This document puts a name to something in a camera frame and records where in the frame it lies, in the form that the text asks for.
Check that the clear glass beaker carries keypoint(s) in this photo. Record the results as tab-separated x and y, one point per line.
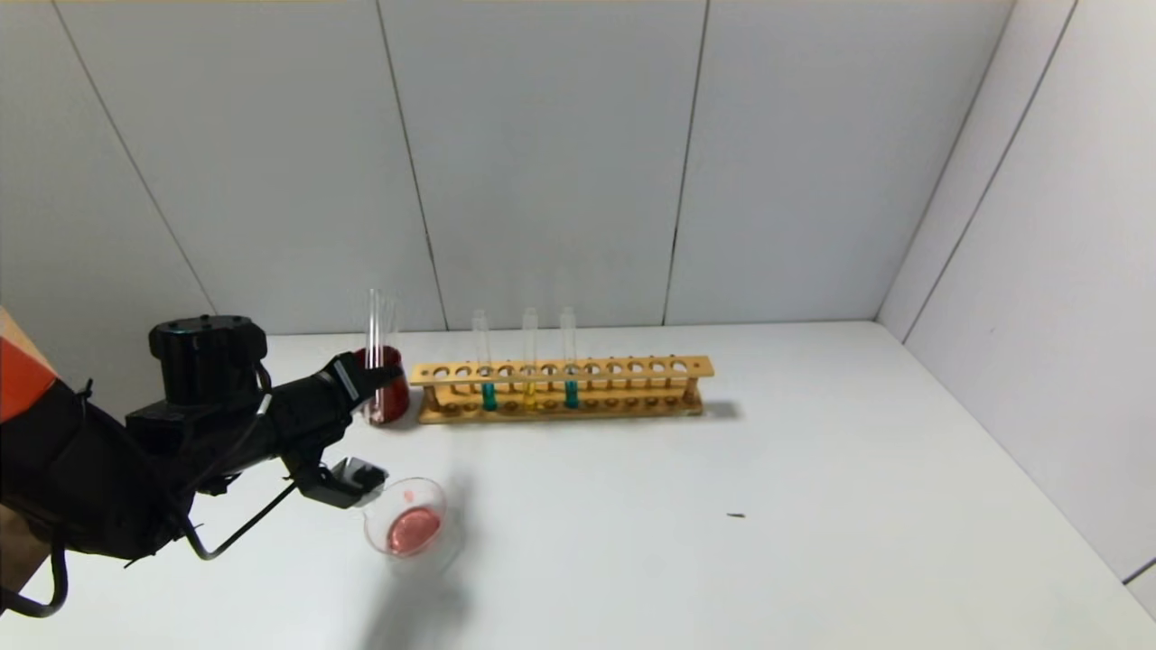
414	533

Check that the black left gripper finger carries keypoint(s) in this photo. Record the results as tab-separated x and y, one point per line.
375	388
366	368

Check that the wooden test tube rack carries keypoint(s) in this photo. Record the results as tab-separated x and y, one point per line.
623	409

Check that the yellow pigment glass test tube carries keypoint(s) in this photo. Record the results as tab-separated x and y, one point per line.
529	393

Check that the red pigment glass test tube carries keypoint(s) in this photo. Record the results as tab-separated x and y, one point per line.
373	316

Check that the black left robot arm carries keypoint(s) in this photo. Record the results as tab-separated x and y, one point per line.
81	469

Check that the blue pigment glass test tube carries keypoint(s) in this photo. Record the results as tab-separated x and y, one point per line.
489	397

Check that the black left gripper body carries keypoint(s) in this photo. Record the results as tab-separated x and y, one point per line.
348	380

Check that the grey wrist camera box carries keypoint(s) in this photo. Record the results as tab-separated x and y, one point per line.
348	478

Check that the dark red cup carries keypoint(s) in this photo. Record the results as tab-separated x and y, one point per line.
397	406

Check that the teal pigment glass test tube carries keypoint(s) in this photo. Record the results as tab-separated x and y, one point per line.
571	394

